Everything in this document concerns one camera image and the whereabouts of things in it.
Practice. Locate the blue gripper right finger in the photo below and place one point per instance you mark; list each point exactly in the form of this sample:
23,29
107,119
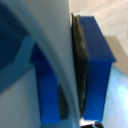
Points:
96,66

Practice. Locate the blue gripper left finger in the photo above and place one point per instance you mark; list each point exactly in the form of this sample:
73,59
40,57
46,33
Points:
46,86

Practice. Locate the cobalt blue cup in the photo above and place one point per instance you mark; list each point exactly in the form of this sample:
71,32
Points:
50,30

